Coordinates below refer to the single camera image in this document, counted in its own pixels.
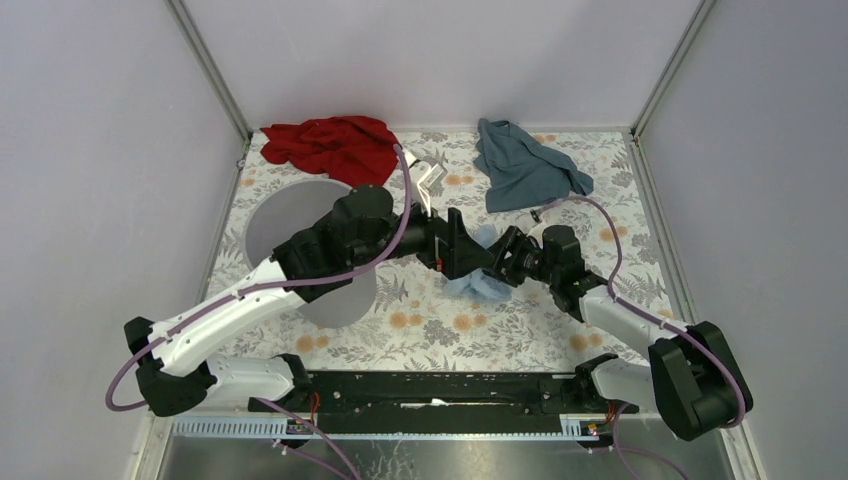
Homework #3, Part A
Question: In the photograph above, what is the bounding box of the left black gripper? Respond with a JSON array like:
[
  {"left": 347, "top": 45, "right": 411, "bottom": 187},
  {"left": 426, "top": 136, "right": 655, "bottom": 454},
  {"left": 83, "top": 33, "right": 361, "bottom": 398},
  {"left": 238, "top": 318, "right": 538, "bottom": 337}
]
[{"left": 353, "top": 188, "right": 496, "bottom": 280}]

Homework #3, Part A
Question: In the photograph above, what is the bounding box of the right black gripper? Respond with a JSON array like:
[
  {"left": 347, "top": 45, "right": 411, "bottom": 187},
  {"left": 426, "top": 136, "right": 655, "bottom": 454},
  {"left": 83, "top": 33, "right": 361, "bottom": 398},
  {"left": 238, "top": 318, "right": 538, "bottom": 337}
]
[{"left": 481, "top": 225, "right": 559, "bottom": 288}]

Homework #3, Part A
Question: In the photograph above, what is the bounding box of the light blue plastic trash bag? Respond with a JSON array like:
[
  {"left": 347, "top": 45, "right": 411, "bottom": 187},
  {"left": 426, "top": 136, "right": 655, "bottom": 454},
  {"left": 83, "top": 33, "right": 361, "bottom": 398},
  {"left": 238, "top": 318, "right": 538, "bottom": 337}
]
[{"left": 445, "top": 224, "right": 512, "bottom": 303}]

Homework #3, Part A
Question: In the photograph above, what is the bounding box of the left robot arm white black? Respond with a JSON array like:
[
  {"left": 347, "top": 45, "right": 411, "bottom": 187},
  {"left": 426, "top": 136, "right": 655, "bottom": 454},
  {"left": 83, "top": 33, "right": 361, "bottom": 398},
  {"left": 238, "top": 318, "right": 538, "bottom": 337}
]
[{"left": 124, "top": 186, "right": 494, "bottom": 417}]

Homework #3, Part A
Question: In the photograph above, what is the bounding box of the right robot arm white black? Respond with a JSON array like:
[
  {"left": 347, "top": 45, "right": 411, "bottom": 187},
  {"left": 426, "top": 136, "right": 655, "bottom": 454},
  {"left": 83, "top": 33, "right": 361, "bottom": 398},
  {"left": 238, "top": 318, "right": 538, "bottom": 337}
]
[{"left": 485, "top": 225, "right": 753, "bottom": 440}]

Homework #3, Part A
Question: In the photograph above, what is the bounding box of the grey plastic trash bin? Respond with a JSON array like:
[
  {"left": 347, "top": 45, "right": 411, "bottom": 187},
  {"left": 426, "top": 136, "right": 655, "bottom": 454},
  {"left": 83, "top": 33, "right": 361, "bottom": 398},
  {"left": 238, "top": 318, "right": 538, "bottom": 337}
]
[{"left": 242, "top": 178, "right": 377, "bottom": 329}]

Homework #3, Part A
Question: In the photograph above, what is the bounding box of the blue-grey crumpled cloth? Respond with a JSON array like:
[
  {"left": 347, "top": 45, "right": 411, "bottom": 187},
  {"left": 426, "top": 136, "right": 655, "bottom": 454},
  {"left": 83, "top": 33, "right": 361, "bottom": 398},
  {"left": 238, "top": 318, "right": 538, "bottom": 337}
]
[{"left": 473, "top": 118, "right": 594, "bottom": 213}]

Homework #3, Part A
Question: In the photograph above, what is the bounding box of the floral patterned table mat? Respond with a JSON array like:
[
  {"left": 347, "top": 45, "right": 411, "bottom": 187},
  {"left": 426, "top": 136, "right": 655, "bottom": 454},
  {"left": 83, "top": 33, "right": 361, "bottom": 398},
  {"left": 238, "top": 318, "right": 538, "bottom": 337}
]
[{"left": 208, "top": 131, "right": 677, "bottom": 372}]

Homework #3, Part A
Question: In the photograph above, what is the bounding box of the red crumpled cloth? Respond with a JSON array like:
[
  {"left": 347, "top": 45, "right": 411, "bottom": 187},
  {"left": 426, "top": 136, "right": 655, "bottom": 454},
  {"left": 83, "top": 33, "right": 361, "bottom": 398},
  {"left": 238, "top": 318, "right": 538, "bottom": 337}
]
[{"left": 261, "top": 115, "right": 399, "bottom": 187}]

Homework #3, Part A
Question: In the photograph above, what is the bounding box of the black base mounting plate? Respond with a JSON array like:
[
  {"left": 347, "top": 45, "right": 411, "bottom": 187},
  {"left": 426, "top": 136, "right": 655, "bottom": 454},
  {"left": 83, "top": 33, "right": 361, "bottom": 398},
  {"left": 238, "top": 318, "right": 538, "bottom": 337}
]
[{"left": 248, "top": 370, "right": 619, "bottom": 436}]

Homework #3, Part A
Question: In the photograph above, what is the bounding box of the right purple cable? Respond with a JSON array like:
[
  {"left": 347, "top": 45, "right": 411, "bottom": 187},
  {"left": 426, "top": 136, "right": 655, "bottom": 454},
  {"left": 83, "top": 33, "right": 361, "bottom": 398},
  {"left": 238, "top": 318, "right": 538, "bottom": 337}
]
[{"left": 531, "top": 194, "right": 749, "bottom": 429}]

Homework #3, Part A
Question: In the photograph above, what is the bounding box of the purple cable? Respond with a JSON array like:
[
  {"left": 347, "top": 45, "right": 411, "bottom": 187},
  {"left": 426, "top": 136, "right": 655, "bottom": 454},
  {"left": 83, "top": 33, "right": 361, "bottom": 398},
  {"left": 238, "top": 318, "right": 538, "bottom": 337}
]
[
  {"left": 105, "top": 143, "right": 415, "bottom": 413},
  {"left": 531, "top": 194, "right": 749, "bottom": 429}
]

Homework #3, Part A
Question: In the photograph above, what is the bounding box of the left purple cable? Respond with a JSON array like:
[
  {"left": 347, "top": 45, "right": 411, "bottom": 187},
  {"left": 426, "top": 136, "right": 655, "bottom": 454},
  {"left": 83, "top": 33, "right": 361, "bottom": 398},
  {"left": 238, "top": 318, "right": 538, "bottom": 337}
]
[{"left": 105, "top": 143, "right": 415, "bottom": 413}]

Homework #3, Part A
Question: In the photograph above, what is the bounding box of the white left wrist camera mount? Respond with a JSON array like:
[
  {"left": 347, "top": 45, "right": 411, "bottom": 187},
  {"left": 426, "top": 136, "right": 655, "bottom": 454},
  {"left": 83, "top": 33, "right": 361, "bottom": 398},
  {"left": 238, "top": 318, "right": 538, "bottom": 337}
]
[{"left": 403, "top": 151, "right": 447, "bottom": 216}]

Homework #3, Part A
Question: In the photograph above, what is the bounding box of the aluminium frame post right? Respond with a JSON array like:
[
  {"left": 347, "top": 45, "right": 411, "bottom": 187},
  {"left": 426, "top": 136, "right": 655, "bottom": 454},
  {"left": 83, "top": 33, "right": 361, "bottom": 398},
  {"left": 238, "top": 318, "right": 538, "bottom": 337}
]
[{"left": 631, "top": 0, "right": 718, "bottom": 139}]

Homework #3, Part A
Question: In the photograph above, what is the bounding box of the aluminium frame post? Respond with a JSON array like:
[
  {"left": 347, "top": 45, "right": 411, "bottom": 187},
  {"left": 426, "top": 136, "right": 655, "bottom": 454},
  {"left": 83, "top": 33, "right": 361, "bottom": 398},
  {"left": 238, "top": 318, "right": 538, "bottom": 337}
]
[
  {"left": 631, "top": 0, "right": 718, "bottom": 139},
  {"left": 164, "top": 0, "right": 252, "bottom": 144}
]

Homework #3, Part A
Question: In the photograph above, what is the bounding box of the white slotted cable duct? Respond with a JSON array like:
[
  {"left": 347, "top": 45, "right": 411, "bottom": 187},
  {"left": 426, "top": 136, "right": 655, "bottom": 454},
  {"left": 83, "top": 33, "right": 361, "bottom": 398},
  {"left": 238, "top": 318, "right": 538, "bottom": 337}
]
[{"left": 172, "top": 416, "right": 600, "bottom": 442}]

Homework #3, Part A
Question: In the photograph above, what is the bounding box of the aluminium frame post left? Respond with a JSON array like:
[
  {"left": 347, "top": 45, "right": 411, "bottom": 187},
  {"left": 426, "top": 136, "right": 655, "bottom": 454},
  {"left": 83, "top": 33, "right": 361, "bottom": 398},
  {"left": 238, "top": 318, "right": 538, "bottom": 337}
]
[{"left": 164, "top": 0, "right": 252, "bottom": 144}]

